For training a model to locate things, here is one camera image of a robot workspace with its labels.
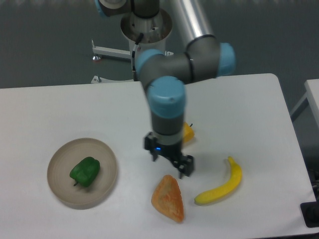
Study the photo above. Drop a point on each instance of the yellow toy bell pepper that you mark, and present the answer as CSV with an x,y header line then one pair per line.
x,y
188,133

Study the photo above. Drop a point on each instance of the white side table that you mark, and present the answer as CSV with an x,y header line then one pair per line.
x,y
309,98

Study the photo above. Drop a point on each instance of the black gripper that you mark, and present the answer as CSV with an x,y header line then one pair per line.
x,y
172,152

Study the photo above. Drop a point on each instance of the black device at edge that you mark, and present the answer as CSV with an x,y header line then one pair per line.
x,y
310,210

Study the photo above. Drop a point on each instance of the green toy bell pepper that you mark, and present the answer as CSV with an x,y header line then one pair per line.
x,y
85,172

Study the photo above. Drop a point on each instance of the yellow toy banana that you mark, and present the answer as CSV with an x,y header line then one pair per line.
x,y
222,191

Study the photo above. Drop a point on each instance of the orange toy croissant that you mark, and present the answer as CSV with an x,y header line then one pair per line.
x,y
167,199

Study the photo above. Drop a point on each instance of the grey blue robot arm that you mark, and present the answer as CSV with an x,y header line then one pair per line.
x,y
197,56

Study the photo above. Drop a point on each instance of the beige round plate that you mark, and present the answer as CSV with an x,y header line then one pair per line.
x,y
69,155

